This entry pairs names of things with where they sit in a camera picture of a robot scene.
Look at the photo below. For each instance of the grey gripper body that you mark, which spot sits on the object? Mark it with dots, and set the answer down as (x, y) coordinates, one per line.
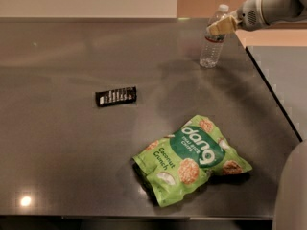
(249, 15)

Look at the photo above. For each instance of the grey side table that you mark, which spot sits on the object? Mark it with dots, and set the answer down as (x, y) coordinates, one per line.
(284, 69)

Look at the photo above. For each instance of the green rice chip bag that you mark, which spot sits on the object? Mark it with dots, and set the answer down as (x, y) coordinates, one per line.
(176, 165)

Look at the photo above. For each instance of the black snack bar wrapper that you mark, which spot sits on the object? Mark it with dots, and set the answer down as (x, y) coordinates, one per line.
(126, 95)

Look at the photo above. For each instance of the clear plastic water bottle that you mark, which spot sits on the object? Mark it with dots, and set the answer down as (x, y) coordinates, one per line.
(213, 44)

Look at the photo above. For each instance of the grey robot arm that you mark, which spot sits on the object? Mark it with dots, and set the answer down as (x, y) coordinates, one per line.
(277, 11)

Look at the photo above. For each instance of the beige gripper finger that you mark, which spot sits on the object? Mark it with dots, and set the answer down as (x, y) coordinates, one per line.
(224, 26)

